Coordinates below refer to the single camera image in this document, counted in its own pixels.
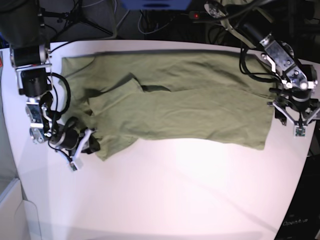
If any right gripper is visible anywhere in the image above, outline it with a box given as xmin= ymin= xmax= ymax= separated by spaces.
xmin=59 ymin=128 xmax=101 ymax=163

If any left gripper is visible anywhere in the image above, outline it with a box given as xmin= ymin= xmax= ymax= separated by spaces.
xmin=267 ymin=99 xmax=320 ymax=127

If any green T-shirt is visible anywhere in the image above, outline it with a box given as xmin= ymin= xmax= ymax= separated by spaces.
xmin=61 ymin=52 xmax=273 ymax=161

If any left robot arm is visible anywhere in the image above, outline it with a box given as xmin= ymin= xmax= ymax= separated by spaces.
xmin=204 ymin=0 xmax=320 ymax=134

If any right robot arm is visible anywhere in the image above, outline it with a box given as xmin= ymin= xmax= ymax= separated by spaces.
xmin=0 ymin=0 xmax=100 ymax=171

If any white cardboard box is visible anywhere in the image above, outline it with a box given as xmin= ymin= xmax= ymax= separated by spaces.
xmin=0 ymin=178 xmax=42 ymax=240

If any black OpenArm case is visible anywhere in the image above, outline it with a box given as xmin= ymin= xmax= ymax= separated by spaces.
xmin=275 ymin=155 xmax=320 ymax=240

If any black power strip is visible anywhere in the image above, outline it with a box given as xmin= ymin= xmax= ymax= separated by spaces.
xmin=188 ymin=11 xmax=208 ymax=21

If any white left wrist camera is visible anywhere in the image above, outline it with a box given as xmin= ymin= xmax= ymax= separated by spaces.
xmin=294 ymin=125 xmax=306 ymax=137

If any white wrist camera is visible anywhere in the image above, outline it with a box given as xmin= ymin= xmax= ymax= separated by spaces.
xmin=294 ymin=125 xmax=306 ymax=137
xmin=69 ymin=159 xmax=84 ymax=172

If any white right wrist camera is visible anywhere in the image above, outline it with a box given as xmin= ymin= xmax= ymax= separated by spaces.
xmin=69 ymin=159 xmax=84 ymax=172

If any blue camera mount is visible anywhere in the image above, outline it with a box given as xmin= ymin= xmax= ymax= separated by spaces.
xmin=120 ymin=0 xmax=192 ymax=11

